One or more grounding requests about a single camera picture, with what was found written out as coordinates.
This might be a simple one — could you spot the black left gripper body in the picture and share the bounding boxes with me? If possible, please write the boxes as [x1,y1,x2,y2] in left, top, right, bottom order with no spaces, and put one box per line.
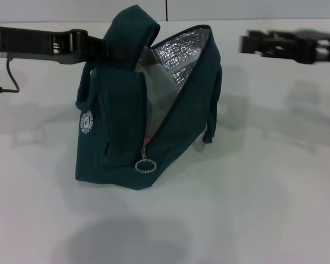
[0,26,89,64]

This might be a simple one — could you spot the dark teal insulated lunch bag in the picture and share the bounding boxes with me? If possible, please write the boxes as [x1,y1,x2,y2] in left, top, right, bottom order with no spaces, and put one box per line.
[75,4,224,191]

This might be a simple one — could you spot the clear plastic blue-rimmed food container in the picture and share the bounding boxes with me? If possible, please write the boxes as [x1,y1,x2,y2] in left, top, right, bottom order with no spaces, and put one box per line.
[139,62,179,130]

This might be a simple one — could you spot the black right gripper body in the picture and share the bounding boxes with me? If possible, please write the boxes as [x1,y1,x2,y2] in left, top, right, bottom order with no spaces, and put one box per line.
[277,29,330,65]

